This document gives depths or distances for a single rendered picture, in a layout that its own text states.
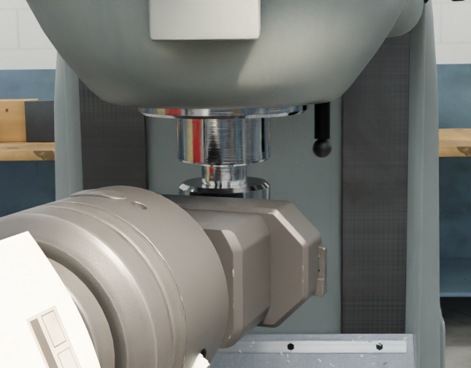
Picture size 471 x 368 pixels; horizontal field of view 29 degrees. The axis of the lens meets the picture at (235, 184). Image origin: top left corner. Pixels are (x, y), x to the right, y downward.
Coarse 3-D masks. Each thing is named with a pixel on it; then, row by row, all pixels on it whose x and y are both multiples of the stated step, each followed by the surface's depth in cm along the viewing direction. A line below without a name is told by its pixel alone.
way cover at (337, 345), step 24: (264, 336) 86; (288, 336) 86; (312, 336) 86; (336, 336) 86; (384, 336) 85; (408, 336) 85; (216, 360) 85; (240, 360) 85; (264, 360) 85; (288, 360) 85; (312, 360) 85; (336, 360) 85; (360, 360) 85; (384, 360) 85; (408, 360) 85
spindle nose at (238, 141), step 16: (192, 128) 44; (208, 128) 44; (224, 128) 44; (240, 128) 44; (256, 128) 44; (192, 144) 45; (208, 144) 44; (224, 144) 44; (240, 144) 44; (256, 144) 45; (192, 160) 45; (208, 160) 44; (224, 160) 44; (240, 160) 44; (256, 160) 45
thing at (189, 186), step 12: (192, 180) 47; (252, 180) 47; (264, 180) 47; (180, 192) 46; (192, 192) 45; (204, 192) 45; (216, 192) 44; (228, 192) 44; (240, 192) 45; (252, 192) 45; (264, 192) 46
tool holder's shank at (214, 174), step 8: (208, 168) 46; (216, 168) 45; (224, 168) 45; (232, 168) 45; (240, 168) 46; (208, 176) 46; (216, 176) 46; (224, 176) 45; (232, 176) 46; (240, 176) 46; (216, 184) 46; (224, 184) 46; (232, 184) 46
